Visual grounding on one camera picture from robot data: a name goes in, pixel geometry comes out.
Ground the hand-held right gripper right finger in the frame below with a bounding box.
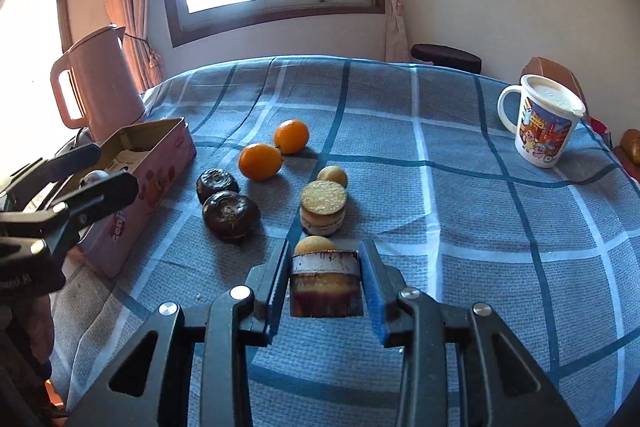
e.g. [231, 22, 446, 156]
[357, 239, 583, 427]

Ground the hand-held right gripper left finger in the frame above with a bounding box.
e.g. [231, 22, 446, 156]
[65, 239, 292, 427]

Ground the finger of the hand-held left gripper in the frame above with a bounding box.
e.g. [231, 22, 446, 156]
[0, 142, 103, 214]
[0, 171, 140, 259]

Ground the pink tin box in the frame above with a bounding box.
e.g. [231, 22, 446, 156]
[75, 117, 197, 279]

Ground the small tan round fruit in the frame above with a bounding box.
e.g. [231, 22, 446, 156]
[294, 235, 337, 254]
[317, 165, 348, 188]

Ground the dark brown round fruit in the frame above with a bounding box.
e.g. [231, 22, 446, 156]
[196, 168, 240, 208]
[202, 191, 261, 240]

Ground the person's left forearm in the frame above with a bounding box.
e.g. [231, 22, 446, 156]
[0, 294, 55, 408]

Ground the printed paper leaflet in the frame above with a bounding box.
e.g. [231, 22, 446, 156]
[107, 149, 151, 172]

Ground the pink electric kettle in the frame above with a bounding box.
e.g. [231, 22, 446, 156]
[50, 24, 147, 144]

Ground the blue plaid tablecloth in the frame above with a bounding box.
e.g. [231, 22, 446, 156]
[47, 54, 640, 427]

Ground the orange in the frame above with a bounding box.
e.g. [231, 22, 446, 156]
[238, 143, 284, 182]
[274, 119, 310, 154]

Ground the bright side window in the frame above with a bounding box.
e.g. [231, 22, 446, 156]
[0, 0, 76, 142]

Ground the white cartoon print mug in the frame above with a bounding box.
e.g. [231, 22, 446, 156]
[497, 74, 587, 168]

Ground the black round stool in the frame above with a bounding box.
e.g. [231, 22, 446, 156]
[411, 44, 483, 74]

